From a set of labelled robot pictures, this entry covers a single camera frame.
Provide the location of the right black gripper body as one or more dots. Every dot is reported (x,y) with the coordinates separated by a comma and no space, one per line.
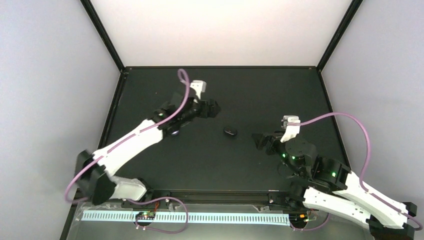
(293,166)

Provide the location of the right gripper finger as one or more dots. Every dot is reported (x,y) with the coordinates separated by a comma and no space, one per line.
(266,144)
(266,136)

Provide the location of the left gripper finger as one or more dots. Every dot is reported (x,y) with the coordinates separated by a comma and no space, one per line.
(213,112)
(213,105)

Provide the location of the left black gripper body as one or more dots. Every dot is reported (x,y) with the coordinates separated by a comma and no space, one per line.
(185,115)

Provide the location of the black charging case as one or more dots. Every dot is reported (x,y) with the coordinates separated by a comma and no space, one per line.
(229,130)

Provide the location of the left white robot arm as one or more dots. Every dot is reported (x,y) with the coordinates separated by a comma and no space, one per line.
(95,172)

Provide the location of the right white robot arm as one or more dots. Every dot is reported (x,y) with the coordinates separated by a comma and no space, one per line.
(326,184)

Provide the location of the right circuit board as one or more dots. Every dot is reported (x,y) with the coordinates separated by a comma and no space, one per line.
(298,218)

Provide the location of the circuit board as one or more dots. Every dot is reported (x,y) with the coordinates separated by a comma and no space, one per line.
(145,216)
(298,218)

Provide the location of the left circuit board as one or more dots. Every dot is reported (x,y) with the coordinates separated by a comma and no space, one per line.
(145,216)

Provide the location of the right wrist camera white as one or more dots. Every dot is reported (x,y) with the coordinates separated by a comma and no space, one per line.
(291,125)

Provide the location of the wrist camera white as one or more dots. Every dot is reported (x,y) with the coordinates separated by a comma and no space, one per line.
(199,86)
(291,125)

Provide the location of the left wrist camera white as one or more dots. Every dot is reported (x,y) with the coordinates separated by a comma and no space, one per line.
(199,86)

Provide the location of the black aluminium front rail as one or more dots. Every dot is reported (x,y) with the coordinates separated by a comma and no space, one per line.
(220,197)

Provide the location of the white slotted cable duct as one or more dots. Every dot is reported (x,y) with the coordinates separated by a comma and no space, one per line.
(278,219)

